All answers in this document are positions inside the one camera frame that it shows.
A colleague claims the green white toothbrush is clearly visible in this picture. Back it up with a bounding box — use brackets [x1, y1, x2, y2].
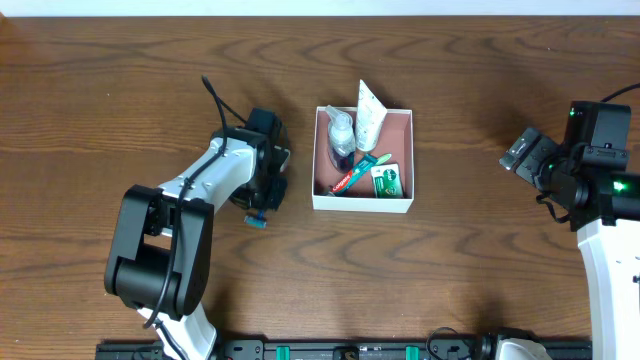
[324, 153, 392, 197]

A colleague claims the green soap packet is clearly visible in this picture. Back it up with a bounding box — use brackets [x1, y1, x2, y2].
[371, 163, 404, 199]

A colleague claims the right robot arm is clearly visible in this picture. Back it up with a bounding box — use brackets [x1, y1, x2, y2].
[499, 128, 639, 359]

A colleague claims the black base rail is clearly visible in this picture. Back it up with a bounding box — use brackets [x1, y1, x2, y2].
[94, 327, 594, 360]

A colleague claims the white box with pink interior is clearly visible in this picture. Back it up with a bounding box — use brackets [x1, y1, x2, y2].
[311, 107, 414, 213]

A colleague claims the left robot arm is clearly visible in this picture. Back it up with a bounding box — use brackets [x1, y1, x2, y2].
[104, 126, 290, 359]

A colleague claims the teal white toothpaste tube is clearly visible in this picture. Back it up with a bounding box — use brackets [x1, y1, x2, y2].
[330, 154, 378, 195]

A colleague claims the white lotion tube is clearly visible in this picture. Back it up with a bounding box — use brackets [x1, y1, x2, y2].
[355, 80, 388, 153]

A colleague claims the blue disposable razor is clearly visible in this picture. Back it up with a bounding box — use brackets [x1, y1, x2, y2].
[244, 210, 267, 229]

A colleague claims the clear pump bottle dark liquid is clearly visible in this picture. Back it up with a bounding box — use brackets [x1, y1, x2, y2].
[325, 106, 356, 173]

